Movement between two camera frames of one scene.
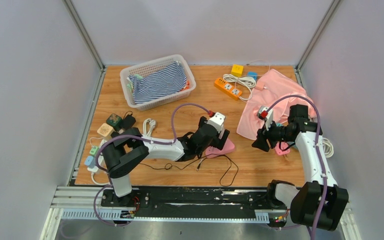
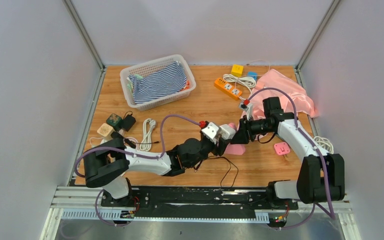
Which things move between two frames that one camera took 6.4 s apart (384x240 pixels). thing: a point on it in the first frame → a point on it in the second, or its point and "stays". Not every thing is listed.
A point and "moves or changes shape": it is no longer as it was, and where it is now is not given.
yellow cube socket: [237, 70] stays
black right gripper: [261, 142] → [242, 136]
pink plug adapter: [283, 145] stays
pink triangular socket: [211, 152] moves or changes shape
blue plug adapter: [253, 74] stays
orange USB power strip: [227, 88] stays
